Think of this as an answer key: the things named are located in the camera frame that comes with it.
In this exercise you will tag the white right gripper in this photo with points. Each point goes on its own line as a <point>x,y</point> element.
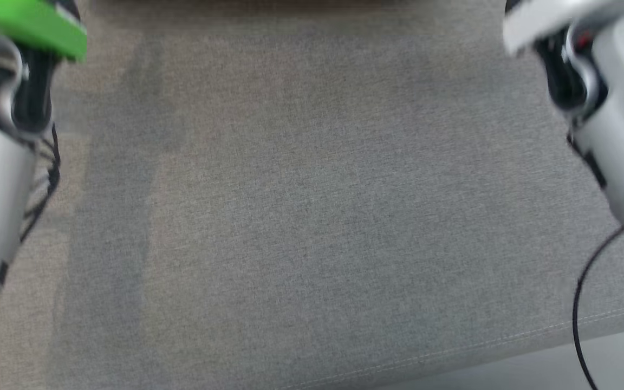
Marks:
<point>556,13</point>

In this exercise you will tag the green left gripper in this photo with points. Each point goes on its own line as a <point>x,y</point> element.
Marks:
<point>25,21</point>

